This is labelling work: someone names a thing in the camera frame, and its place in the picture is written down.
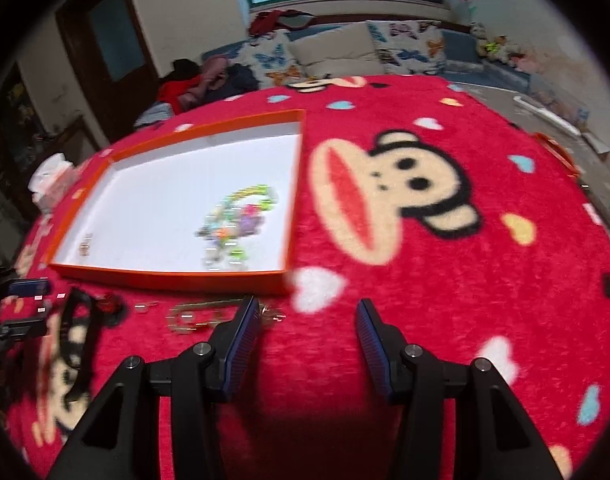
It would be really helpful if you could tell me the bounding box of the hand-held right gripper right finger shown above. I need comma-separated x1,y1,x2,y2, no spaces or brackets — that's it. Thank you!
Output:
354,298,570,480

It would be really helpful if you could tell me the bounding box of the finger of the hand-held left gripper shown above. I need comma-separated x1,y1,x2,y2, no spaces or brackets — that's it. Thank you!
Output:
8,279,52,298
0,317,48,341

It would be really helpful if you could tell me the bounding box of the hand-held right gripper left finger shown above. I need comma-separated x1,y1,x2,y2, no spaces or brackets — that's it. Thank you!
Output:
45,295,263,480

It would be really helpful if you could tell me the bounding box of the thin metal bangle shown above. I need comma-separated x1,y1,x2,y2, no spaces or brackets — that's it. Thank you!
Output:
164,297,288,336

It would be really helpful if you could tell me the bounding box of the black smart band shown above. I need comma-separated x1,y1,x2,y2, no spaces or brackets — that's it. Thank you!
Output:
58,286,106,403

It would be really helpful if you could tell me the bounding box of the metal bangle with red charm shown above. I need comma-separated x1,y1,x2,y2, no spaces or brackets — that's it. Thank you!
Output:
96,295,126,328

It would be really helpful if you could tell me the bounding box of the orange tray box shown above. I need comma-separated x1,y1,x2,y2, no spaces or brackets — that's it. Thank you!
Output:
45,108,306,297

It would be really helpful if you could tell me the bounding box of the pile of colourful bead jewelry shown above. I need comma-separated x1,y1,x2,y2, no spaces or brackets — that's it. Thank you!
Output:
195,187,278,273

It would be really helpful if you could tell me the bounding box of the red printed blanket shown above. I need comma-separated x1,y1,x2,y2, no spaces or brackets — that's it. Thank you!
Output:
5,74,610,480

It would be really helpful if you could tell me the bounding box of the pink tissue pack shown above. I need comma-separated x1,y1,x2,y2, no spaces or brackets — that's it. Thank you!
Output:
28,152,76,211

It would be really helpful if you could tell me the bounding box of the dark wooden cabinet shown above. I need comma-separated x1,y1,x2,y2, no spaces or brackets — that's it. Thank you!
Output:
0,60,91,231

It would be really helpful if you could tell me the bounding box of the dark wooden door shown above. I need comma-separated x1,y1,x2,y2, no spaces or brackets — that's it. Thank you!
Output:
55,0,161,146

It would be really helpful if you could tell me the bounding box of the pile of clothes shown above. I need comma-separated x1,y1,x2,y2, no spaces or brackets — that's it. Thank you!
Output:
132,57,261,128

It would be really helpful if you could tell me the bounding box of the orange box lid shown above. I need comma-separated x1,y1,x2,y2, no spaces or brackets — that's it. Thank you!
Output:
532,131,583,178

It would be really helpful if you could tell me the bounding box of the butterfly print pillow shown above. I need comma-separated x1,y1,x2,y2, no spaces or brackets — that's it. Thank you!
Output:
235,30,306,92
366,19,448,77

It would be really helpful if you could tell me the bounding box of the beige cushion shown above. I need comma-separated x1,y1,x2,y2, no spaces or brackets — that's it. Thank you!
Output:
287,22,386,78

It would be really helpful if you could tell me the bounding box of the blue sofa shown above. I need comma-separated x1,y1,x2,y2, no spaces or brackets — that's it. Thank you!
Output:
200,22,533,91

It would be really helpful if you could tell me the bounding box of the red cloth on windowsill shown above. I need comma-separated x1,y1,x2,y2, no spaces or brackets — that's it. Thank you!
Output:
249,8,311,36

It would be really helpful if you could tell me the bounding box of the group of plush toys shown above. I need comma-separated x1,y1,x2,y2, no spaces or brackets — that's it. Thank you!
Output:
470,22,528,68

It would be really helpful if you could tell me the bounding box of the green bead bracelet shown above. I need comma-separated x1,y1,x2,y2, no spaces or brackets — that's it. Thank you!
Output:
224,185,278,211

